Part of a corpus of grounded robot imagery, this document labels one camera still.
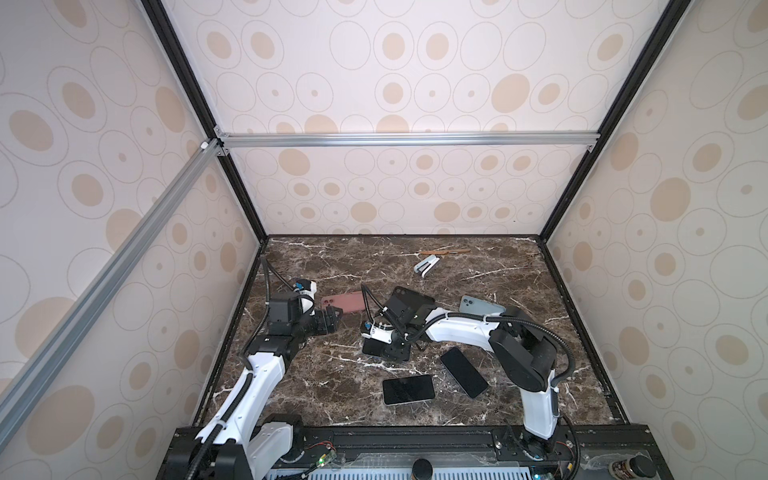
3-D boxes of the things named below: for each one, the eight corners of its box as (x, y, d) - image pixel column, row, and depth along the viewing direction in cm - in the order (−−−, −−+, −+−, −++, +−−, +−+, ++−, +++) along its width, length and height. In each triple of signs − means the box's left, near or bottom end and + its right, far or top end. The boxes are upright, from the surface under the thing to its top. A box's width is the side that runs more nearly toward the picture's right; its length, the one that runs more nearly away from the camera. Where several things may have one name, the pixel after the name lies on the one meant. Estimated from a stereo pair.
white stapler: (423, 278, 110) (424, 273, 107) (414, 270, 112) (414, 266, 110) (440, 264, 114) (441, 260, 112) (431, 257, 116) (432, 253, 114)
